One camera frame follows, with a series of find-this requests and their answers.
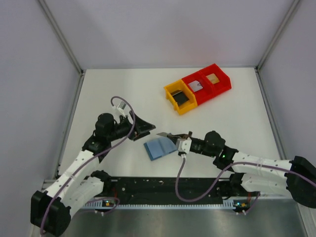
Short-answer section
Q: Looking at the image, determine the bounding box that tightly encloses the black credit card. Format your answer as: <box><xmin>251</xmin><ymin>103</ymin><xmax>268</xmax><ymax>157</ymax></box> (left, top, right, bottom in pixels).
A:
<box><xmin>157</xmin><ymin>132</ymin><xmax>172</xmax><ymax>137</ymax></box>

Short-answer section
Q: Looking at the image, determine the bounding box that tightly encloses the gold card in red bin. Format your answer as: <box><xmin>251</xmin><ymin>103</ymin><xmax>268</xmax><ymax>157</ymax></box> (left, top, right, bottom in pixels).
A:
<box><xmin>206</xmin><ymin>74</ymin><xmax>219</xmax><ymax>84</ymax></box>

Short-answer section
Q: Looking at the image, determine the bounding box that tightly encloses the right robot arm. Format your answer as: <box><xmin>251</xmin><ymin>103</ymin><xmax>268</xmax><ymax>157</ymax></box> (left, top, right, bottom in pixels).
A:
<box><xmin>160</xmin><ymin>131</ymin><xmax>316</xmax><ymax>208</ymax></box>

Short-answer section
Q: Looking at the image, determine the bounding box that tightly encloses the far red plastic bin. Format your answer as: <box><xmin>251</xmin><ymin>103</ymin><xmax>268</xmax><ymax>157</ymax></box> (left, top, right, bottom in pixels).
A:
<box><xmin>199</xmin><ymin>64</ymin><xmax>232</xmax><ymax>96</ymax></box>

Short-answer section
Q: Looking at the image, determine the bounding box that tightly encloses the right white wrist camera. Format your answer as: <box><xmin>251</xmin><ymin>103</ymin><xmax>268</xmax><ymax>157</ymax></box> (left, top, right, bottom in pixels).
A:
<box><xmin>176</xmin><ymin>138</ymin><xmax>192</xmax><ymax>158</ymax></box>

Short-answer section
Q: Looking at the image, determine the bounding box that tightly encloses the yellow plastic bin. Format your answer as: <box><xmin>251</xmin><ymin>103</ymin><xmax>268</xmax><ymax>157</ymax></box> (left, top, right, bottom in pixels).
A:
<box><xmin>164</xmin><ymin>79</ymin><xmax>198</xmax><ymax>115</ymax></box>

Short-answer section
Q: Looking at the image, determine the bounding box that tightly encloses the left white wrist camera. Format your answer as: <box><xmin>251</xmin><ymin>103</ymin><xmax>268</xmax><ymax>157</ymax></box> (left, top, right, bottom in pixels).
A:
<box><xmin>113</xmin><ymin>101</ymin><xmax>127</xmax><ymax>114</ymax></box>

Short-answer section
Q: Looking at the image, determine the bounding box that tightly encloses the black card in yellow bin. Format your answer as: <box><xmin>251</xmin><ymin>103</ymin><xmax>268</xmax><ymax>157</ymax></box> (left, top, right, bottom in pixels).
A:
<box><xmin>171</xmin><ymin>90</ymin><xmax>189</xmax><ymax>107</ymax></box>

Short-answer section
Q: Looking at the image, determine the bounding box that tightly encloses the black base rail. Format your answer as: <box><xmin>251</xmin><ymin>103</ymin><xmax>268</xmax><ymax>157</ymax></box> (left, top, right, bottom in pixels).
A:
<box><xmin>97</xmin><ymin>177</ymin><xmax>257</xmax><ymax>206</ymax></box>

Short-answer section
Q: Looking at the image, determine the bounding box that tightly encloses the silver card in red bin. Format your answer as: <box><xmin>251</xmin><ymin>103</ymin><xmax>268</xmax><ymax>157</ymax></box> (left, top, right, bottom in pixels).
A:
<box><xmin>188</xmin><ymin>80</ymin><xmax>203</xmax><ymax>92</ymax></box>

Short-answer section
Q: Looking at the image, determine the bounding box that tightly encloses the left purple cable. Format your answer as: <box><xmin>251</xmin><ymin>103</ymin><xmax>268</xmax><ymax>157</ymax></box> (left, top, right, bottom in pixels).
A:
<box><xmin>39</xmin><ymin>96</ymin><xmax>136</xmax><ymax>235</ymax></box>

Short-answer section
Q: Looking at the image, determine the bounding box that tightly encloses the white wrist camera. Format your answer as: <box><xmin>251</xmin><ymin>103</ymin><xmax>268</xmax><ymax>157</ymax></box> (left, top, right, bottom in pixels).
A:
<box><xmin>176</xmin><ymin>138</ymin><xmax>192</xmax><ymax>158</ymax></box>
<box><xmin>113</xmin><ymin>101</ymin><xmax>127</xmax><ymax>114</ymax></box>

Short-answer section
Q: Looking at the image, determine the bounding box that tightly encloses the middle red plastic bin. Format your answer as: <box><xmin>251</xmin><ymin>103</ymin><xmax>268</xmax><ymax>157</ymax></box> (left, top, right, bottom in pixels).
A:
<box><xmin>182</xmin><ymin>72</ymin><xmax>215</xmax><ymax>106</ymax></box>

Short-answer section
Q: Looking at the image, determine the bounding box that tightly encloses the red plastic bin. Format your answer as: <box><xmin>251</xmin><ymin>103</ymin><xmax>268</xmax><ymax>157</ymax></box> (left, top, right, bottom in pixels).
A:
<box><xmin>199</xmin><ymin>64</ymin><xmax>232</xmax><ymax>96</ymax></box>
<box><xmin>182</xmin><ymin>72</ymin><xmax>215</xmax><ymax>106</ymax></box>

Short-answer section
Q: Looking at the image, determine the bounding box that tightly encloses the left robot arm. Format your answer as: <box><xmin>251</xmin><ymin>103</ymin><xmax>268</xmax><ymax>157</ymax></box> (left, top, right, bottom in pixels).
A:
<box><xmin>30</xmin><ymin>111</ymin><xmax>156</xmax><ymax>237</ymax></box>

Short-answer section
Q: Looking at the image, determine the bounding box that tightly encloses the blue leather card holder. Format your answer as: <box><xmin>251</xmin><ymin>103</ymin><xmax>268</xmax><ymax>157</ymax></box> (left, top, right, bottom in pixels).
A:
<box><xmin>144</xmin><ymin>137</ymin><xmax>177</xmax><ymax>161</ymax></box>

